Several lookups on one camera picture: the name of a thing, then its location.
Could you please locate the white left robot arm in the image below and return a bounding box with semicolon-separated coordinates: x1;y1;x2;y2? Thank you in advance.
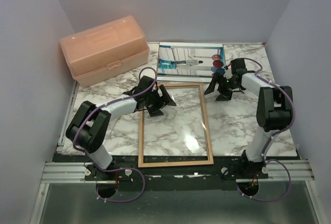
65;76;176;180

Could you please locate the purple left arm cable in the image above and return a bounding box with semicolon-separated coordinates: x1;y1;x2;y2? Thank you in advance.
72;67;159;204

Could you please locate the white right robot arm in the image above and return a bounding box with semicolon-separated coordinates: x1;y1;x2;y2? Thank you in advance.
204;57;296;178

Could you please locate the photo print with balloons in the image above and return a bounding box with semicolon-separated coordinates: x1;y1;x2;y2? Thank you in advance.
157;42;226;83

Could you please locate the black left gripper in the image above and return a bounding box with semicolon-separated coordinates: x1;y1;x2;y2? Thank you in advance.
145;85;176;117

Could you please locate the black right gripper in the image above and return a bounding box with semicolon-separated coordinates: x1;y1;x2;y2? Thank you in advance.
204;72;239;102

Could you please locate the pink plastic storage box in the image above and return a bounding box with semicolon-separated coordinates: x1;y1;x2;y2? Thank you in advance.
59;16;149;87

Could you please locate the blue wooden picture frame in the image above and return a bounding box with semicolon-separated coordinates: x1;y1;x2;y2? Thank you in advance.
138;83;214;168

